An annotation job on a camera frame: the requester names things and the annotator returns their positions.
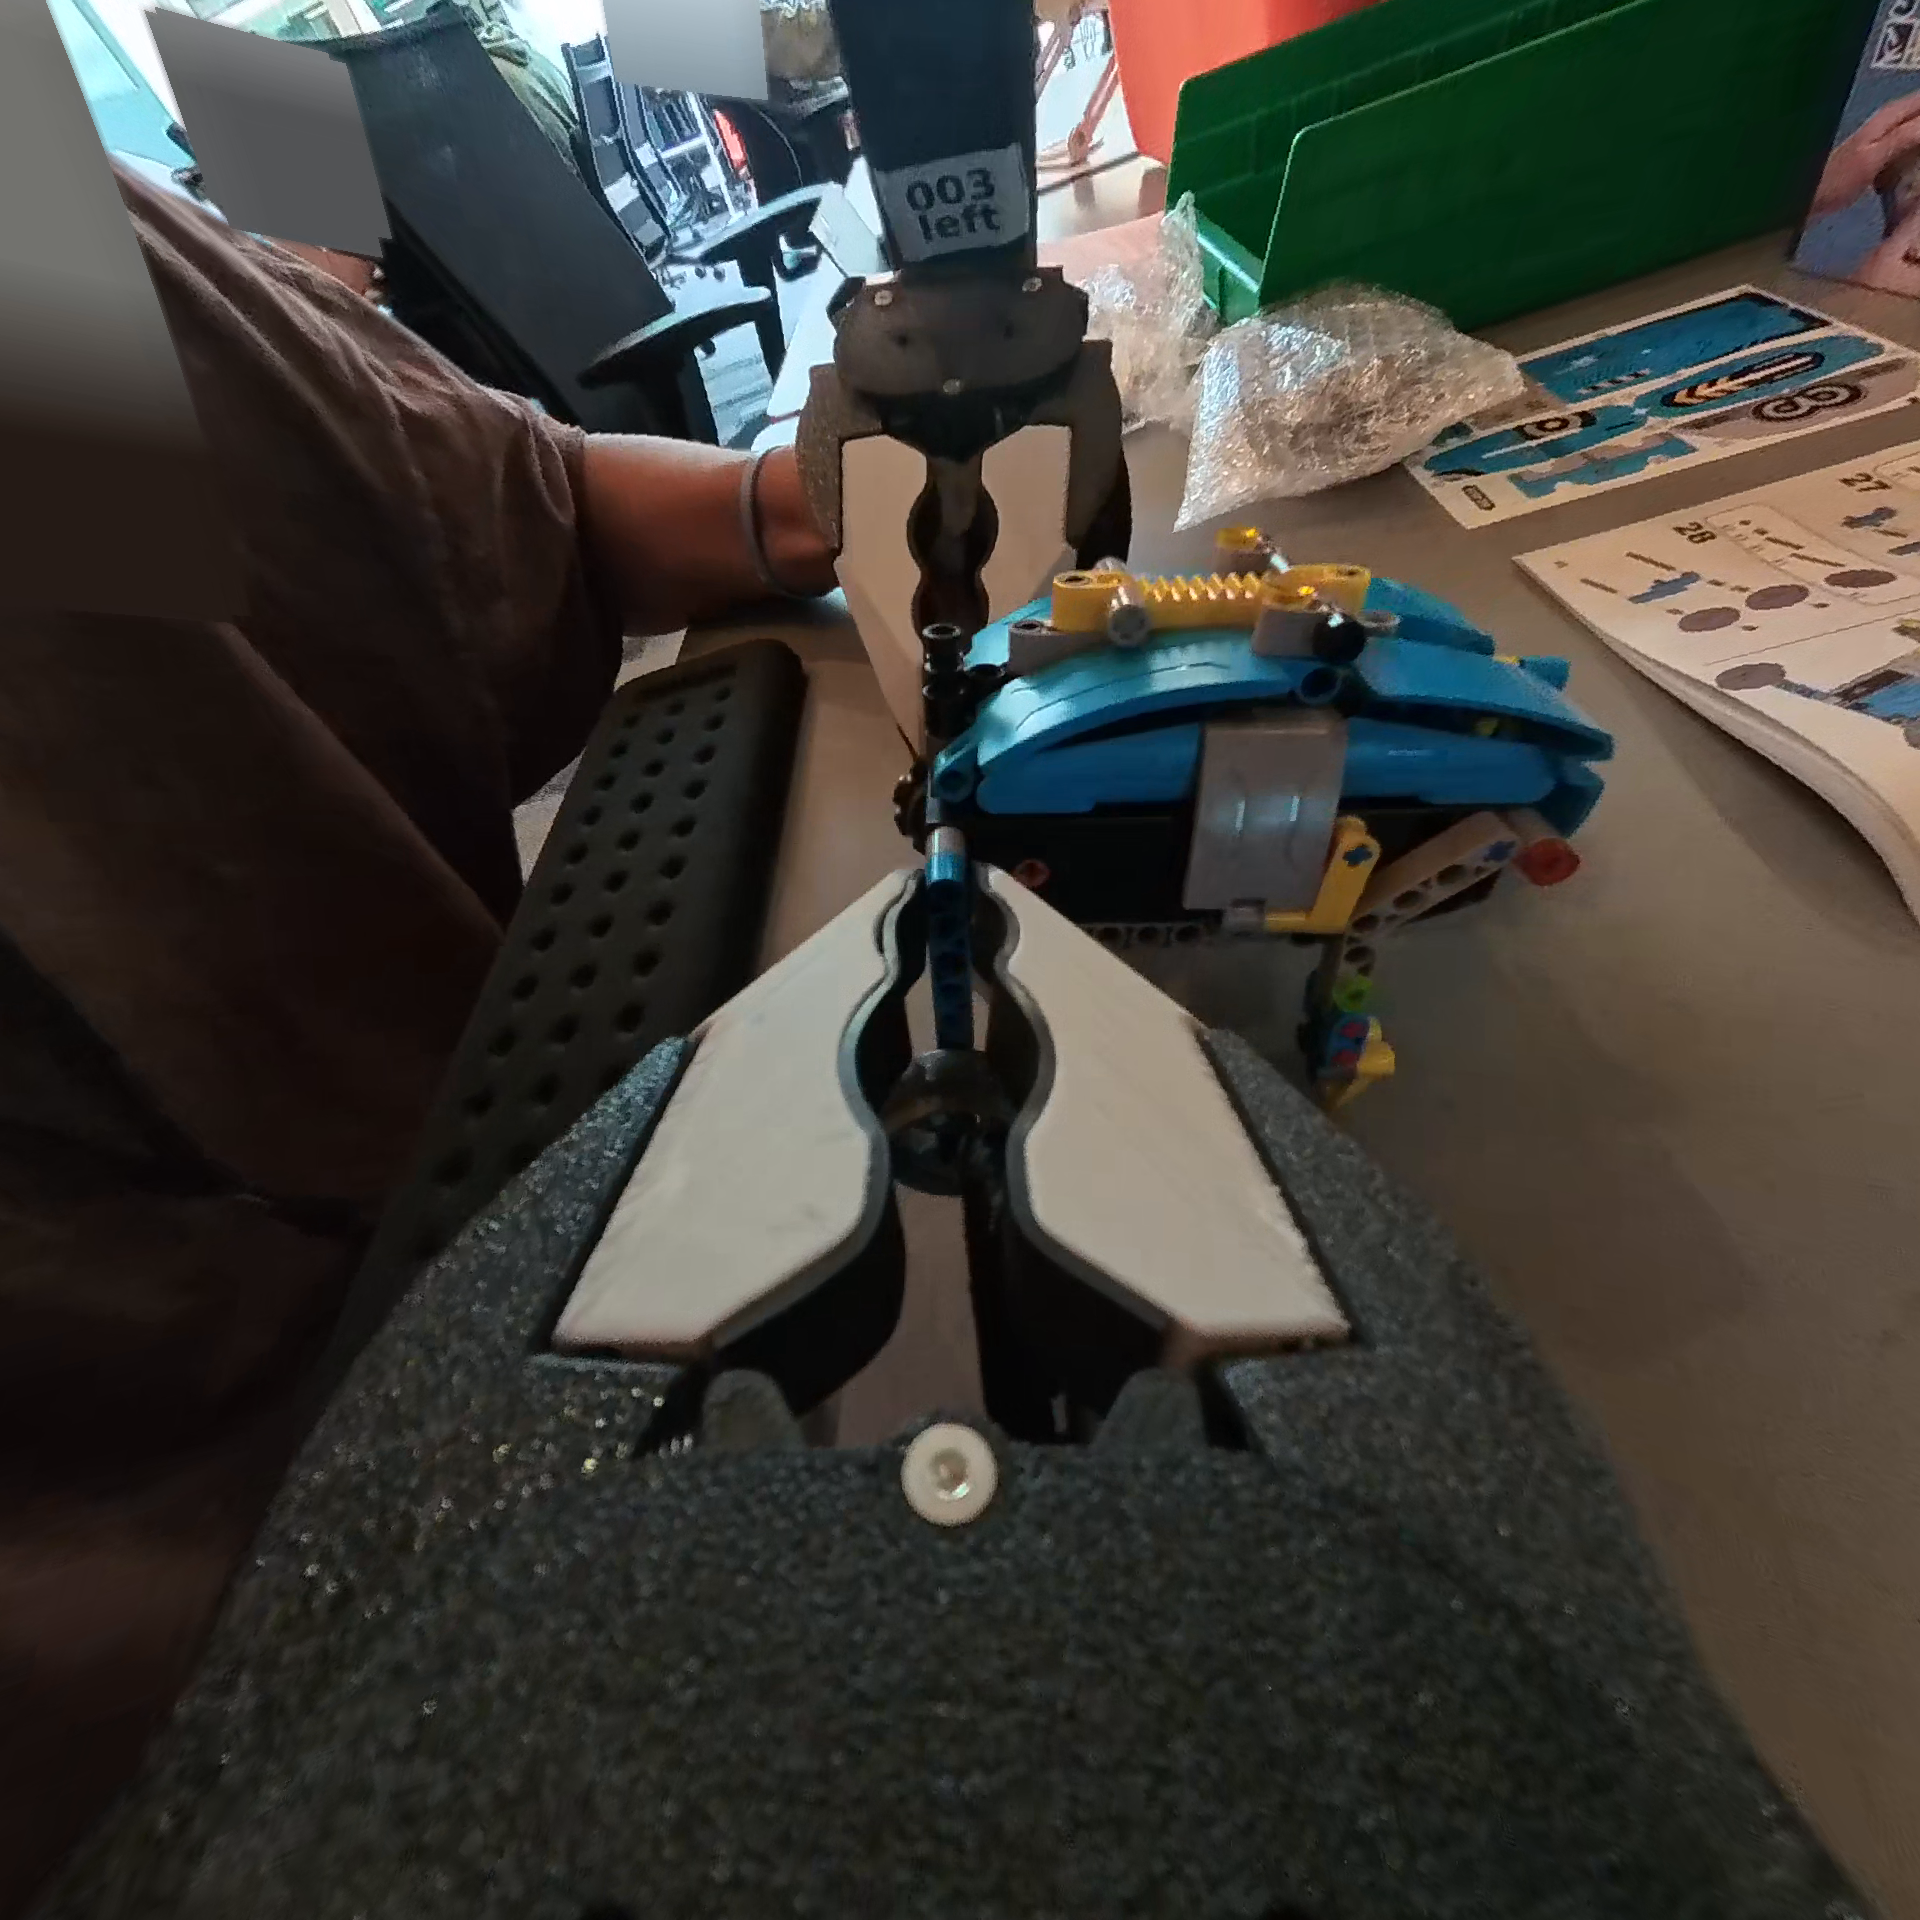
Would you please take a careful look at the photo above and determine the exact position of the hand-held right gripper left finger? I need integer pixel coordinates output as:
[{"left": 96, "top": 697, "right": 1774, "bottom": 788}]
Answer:
[{"left": 550, "top": 867, "right": 923, "bottom": 1370}]

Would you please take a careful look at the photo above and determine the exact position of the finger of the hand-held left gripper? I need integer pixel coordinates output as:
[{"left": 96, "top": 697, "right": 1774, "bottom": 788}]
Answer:
[
  {"left": 835, "top": 434, "right": 962, "bottom": 759},
  {"left": 953, "top": 423, "right": 1092, "bottom": 640}
]

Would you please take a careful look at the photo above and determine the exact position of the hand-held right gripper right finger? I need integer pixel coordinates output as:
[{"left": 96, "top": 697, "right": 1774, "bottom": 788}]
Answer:
[{"left": 977, "top": 867, "right": 1353, "bottom": 1370}]

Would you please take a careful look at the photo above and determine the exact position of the blue brick-built toy model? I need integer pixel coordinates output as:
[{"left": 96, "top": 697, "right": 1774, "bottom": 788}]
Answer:
[{"left": 896, "top": 526, "right": 1614, "bottom": 1114}]

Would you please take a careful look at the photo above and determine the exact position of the blue beam with grey wheel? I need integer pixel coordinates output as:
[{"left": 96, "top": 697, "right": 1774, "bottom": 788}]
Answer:
[{"left": 878, "top": 832, "right": 1023, "bottom": 1193}]

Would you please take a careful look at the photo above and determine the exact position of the person's left forearm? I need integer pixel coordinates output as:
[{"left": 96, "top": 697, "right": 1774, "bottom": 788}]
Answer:
[{"left": 577, "top": 427, "right": 776, "bottom": 640}]

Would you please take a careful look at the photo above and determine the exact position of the person's left hand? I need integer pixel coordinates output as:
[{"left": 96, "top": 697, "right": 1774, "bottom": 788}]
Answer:
[{"left": 762, "top": 448, "right": 847, "bottom": 598}]

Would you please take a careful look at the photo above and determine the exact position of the grey wristband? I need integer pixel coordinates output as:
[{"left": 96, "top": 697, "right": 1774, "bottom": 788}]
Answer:
[{"left": 739, "top": 448, "right": 798, "bottom": 599}]

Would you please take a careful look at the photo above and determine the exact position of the small bubble wrap bag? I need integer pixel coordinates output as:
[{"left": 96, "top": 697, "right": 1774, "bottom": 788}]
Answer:
[{"left": 1080, "top": 195, "right": 1226, "bottom": 430}]

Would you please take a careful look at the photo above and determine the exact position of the orange plastic bin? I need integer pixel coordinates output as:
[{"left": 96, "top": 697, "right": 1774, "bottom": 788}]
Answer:
[{"left": 1103, "top": 0, "right": 1390, "bottom": 160}]

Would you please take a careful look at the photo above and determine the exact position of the black perforated armrest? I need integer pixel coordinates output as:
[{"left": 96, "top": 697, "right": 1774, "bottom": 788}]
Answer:
[{"left": 399, "top": 640, "right": 811, "bottom": 1292}]

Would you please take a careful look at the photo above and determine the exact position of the large bubble wrap bag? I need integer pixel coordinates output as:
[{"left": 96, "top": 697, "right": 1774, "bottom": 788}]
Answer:
[{"left": 1178, "top": 294, "right": 1526, "bottom": 528}]

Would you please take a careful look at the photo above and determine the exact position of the black office chair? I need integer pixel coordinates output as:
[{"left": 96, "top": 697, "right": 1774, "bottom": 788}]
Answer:
[{"left": 322, "top": 24, "right": 782, "bottom": 438}]

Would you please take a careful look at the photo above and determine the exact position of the green plastic bin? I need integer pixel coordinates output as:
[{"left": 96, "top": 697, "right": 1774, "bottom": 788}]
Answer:
[{"left": 1161, "top": 0, "right": 1883, "bottom": 331}]

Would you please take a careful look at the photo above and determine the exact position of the person's brown shirt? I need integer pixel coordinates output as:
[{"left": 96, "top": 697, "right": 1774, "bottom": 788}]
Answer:
[{"left": 0, "top": 166, "right": 624, "bottom": 1920}]

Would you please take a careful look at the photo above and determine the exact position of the blue sticker sheet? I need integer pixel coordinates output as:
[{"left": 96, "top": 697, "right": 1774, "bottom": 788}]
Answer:
[{"left": 1402, "top": 281, "right": 1920, "bottom": 531}]

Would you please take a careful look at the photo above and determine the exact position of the open instruction booklet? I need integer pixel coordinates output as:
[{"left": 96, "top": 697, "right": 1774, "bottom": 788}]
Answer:
[{"left": 1511, "top": 434, "right": 1920, "bottom": 922}]

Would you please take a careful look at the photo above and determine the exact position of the blue toy robot kit box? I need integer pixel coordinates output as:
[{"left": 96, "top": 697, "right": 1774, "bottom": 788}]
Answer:
[{"left": 1787, "top": 0, "right": 1920, "bottom": 288}]

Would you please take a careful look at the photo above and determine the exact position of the copper chair frame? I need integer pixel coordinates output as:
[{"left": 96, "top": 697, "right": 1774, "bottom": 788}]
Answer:
[{"left": 1035, "top": 0, "right": 1172, "bottom": 190}]

